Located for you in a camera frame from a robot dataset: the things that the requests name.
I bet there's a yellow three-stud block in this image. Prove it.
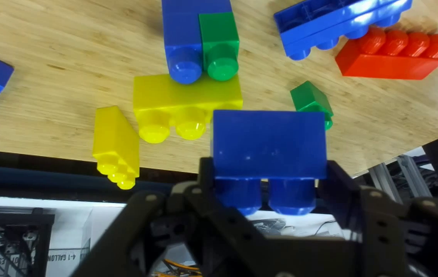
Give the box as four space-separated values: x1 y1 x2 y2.
131 73 245 145

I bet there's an aluminium extrusion frame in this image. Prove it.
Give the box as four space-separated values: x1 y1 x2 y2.
364 153 434 194

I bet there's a yellow cable bundle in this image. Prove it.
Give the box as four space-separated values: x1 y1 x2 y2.
161 257 202 277

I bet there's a white cardboard box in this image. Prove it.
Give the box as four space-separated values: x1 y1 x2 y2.
54 205 128 277

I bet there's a square blue block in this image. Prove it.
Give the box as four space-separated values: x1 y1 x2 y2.
212 108 330 217

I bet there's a narrow green block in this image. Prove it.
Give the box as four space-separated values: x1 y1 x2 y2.
198 11 242 83

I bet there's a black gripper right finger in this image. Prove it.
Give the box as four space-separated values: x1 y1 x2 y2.
319 159 438 277

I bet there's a tall blue block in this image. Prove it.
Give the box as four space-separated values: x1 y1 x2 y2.
161 0 235 86

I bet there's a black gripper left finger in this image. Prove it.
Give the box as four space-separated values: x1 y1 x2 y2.
70 156 218 277

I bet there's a red four-stud block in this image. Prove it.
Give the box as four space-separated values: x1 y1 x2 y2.
335 26 438 82

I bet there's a small green block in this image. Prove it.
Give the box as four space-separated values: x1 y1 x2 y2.
289 80 335 131

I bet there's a tall yellow block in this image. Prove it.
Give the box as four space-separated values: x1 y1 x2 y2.
91 105 142 193

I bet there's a thick long blue block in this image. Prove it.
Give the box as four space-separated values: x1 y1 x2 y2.
273 0 415 62

